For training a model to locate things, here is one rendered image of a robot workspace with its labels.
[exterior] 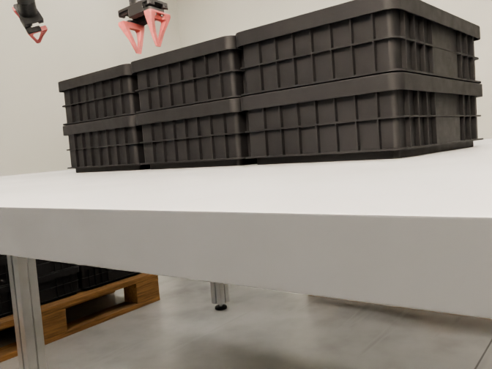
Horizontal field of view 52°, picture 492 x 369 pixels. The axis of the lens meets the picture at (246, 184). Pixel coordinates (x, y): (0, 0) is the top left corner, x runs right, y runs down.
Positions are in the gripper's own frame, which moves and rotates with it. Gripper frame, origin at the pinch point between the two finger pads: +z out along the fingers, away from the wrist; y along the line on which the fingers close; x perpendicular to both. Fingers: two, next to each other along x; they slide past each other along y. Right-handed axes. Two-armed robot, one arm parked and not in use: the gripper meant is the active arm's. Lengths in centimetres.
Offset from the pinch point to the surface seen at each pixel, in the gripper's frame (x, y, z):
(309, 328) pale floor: -89, 18, 94
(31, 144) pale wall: -161, 298, -24
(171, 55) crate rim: 10.9, -16.2, 7.8
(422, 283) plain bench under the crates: 64, -74, 40
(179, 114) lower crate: 10.6, -15.7, 19.3
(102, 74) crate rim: 8.2, 7.0, 5.6
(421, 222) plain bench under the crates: 64, -74, 37
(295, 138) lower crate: 12, -41, 28
